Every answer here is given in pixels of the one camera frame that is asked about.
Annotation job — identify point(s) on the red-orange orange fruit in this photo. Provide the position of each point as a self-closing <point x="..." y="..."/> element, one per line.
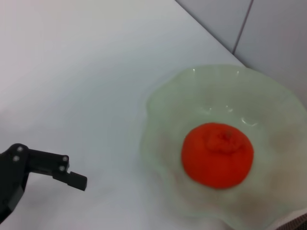
<point x="216" y="163"/>

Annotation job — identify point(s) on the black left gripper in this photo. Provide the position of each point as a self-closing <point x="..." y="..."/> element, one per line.
<point x="12" y="172"/>

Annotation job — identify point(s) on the black mesh pen holder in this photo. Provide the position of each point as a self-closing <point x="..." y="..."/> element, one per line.
<point x="295" y="224"/>

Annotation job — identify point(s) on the pale green wavy glass plate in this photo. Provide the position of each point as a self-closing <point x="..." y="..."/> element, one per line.
<point x="192" y="95"/>

